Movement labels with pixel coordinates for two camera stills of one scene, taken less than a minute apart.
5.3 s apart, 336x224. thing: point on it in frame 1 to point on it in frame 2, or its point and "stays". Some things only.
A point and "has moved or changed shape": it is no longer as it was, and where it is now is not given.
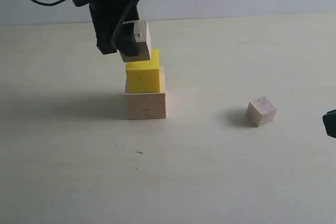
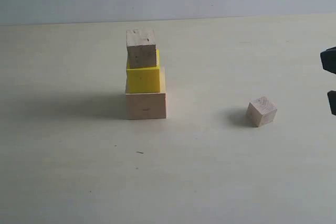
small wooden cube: (261, 111) stays
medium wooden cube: (143, 37) has moved or changed shape
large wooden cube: (145, 106) stays
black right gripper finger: (329, 120) to (328, 59)
